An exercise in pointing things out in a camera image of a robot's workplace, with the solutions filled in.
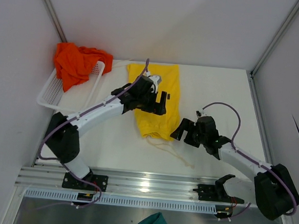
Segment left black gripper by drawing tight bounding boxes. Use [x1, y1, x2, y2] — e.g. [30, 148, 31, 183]
[137, 88, 167, 116]

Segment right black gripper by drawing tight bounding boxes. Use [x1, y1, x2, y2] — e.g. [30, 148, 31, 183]
[169, 118, 208, 149]

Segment yellow shorts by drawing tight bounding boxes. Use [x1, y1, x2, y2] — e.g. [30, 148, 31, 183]
[132, 63, 181, 141]

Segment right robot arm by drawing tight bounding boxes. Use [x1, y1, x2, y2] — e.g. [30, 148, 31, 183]
[170, 116, 299, 220]

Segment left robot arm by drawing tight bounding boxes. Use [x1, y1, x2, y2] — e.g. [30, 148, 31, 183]
[43, 75, 167, 189]

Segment orange shorts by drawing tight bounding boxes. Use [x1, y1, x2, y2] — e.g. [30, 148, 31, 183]
[53, 42, 113, 92]

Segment white plastic basket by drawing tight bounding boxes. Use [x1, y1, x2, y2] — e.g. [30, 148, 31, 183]
[36, 61, 105, 113]

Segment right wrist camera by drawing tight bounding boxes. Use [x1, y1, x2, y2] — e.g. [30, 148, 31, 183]
[196, 110, 207, 118]

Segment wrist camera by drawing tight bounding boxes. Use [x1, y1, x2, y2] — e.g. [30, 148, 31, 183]
[196, 110, 207, 118]
[148, 75, 162, 90]

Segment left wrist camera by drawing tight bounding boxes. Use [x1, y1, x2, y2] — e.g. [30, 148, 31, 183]
[148, 75, 162, 90]

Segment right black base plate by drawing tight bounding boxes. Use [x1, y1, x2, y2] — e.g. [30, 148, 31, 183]
[193, 174, 244, 204]

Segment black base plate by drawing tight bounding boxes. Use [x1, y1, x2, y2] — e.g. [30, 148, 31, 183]
[193, 174, 244, 204]
[62, 173, 109, 192]

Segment aluminium mounting rail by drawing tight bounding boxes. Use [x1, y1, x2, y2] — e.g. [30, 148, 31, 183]
[14, 163, 294, 211]

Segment right side aluminium rail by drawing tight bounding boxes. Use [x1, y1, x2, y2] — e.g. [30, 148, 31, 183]
[246, 70, 276, 166]

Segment right aluminium corner post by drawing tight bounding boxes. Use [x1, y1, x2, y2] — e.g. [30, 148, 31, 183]
[250, 0, 299, 78]

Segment aluminium corner post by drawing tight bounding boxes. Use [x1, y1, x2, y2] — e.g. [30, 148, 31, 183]
[250, 0, 299, 78]
[42, 0, 68, 42]

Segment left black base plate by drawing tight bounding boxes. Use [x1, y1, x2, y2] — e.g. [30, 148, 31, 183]
[62, 173, 109, 192]

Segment slotted cable duct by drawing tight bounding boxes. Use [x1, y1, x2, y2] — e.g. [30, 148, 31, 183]
[24, 188, 217, 214]

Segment left aluminium corner post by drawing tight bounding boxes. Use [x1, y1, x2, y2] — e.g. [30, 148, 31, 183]
[42, 0, 68, 42]

